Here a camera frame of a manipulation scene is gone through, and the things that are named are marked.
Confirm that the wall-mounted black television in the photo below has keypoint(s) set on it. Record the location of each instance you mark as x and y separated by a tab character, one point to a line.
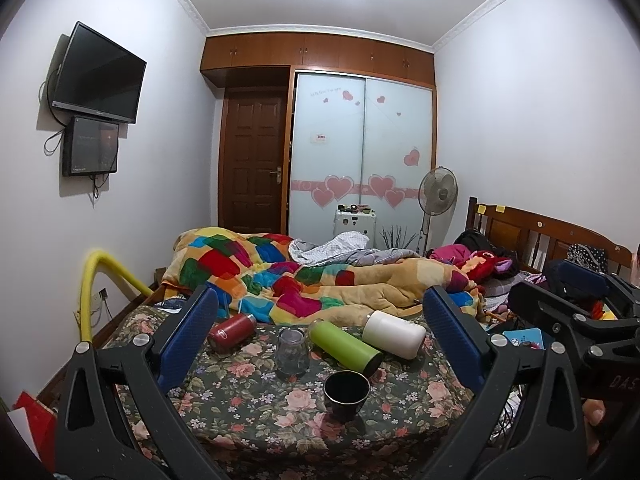
97	72

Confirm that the wall socket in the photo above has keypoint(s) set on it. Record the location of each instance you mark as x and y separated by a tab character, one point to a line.
103	299

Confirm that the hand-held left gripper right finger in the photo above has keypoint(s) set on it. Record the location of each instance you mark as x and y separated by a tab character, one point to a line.
452	332

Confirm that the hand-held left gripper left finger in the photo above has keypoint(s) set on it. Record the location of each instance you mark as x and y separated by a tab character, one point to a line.
187	332

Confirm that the red box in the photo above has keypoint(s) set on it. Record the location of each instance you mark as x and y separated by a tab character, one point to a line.
37	410

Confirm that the grey striped duvet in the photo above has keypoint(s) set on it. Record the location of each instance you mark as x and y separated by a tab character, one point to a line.
330	250

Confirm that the red plush toy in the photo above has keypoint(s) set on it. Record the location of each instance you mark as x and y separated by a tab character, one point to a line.
487	262

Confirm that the pink clothing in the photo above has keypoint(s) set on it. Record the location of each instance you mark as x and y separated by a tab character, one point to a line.
447	252

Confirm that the standing fan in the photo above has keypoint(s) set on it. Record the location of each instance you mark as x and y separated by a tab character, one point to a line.
439	192

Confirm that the polka-dot dark cloth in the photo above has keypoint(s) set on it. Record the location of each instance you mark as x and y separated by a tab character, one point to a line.
587	255

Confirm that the floral bedsheet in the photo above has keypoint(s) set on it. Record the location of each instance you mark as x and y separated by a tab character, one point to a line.
250	410

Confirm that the small black wall monitor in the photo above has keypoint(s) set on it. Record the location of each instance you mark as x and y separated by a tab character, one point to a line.
90	145

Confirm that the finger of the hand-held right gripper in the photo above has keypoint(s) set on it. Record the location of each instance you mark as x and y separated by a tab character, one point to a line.
575	280
530	302

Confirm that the wooden wardrobe with heart stickers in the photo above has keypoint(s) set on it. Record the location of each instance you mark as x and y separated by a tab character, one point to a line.
330	125

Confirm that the wooden bed headboard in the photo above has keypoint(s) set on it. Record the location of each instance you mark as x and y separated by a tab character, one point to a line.
520	225

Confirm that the green thermos bottle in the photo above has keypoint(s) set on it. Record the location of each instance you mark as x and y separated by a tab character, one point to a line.
340	342

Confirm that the black cup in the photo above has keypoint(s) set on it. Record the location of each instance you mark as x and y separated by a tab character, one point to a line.
345	405

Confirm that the brown wooden door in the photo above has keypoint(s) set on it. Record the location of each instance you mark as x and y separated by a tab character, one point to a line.
252	160

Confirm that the white bottle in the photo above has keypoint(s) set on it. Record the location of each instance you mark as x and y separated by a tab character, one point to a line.
395	334

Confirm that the person's right hand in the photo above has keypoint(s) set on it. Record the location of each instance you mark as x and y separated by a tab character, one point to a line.
595	417

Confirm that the clear glass cup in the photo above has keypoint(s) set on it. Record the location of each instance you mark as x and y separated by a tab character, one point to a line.
292	352

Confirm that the dark dried twigs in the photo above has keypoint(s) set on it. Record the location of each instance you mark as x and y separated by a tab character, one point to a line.
397	240

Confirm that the blue book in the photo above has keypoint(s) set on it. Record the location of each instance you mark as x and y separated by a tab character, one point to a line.
520	337

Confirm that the black bag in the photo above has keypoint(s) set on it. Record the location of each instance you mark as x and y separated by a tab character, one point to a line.
472	240

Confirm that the white appliance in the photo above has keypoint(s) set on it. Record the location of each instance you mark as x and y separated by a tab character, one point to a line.
352	224

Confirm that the colourful patchwork blanket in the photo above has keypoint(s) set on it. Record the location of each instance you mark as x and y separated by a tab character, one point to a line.
300	285

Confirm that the red thermos bottle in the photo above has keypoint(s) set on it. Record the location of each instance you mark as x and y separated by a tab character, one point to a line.
230	332

